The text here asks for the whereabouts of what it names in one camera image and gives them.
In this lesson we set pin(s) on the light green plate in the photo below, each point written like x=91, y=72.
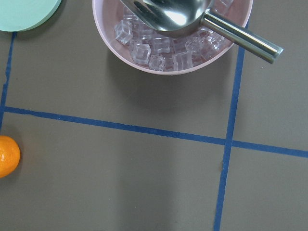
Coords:
x=23, y=15

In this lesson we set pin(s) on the pink bowl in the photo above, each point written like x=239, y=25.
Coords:
x=139, y=46

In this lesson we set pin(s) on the steel ice scoop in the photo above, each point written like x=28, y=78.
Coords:
x=178, y=18

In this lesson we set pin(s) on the orange mandarin fruit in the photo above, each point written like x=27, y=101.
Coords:
x=9, y=155

